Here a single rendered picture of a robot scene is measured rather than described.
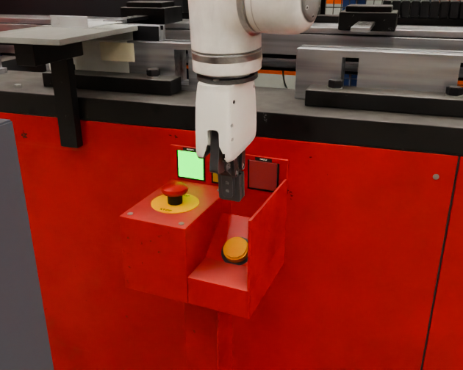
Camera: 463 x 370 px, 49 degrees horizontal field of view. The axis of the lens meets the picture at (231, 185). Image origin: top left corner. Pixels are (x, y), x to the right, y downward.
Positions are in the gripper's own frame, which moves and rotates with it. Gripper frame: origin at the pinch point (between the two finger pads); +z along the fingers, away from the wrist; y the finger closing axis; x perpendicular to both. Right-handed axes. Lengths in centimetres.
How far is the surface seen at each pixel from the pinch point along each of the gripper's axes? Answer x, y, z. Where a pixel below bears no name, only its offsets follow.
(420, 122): 22.1, -27.0, -2.1
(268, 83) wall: -144, -438, 116
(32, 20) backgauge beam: -83, -57, -10
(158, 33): -30.7, -36.1, -12.4
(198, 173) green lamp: -9.9, -9.5, 4.1
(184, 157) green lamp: -12.4, -9.8, 1.7
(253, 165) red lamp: -0.5, -9.8, 1.4
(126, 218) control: -13.8, 5.7, 4.8
